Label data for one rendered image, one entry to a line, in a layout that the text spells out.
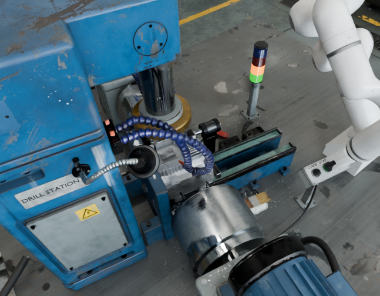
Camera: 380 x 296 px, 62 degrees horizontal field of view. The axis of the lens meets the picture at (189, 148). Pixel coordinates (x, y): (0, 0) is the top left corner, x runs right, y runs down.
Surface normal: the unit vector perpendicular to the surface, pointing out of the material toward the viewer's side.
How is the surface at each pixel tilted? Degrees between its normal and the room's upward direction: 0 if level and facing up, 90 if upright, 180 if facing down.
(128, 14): 90
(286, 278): 5
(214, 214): 9
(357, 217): 0
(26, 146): 90
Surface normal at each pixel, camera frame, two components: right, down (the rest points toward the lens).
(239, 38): -0.04, -0.64
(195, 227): -0.59, -0.27
